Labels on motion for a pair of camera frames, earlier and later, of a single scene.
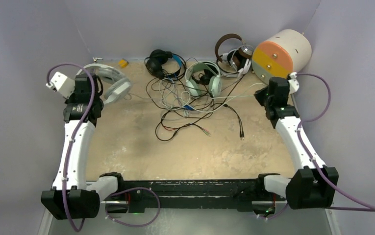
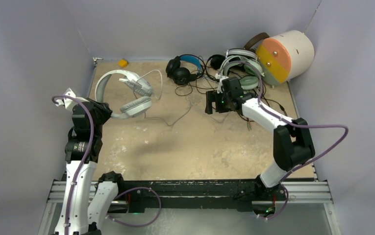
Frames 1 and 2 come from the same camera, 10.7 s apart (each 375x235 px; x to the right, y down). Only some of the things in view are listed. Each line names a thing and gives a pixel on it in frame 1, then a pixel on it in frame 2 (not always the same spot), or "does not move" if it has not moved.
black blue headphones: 156,59 → 181,75
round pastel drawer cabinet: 281,54 does not move
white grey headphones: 119,85 → 132,107
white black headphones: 241,64 → 244,51
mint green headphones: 193,87 → 252,70
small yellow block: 123,63 does not move
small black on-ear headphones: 205,79 → 217,61
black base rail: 242,194 does not move
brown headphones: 245,51 → 261,36
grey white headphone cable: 188,101 → 159,97
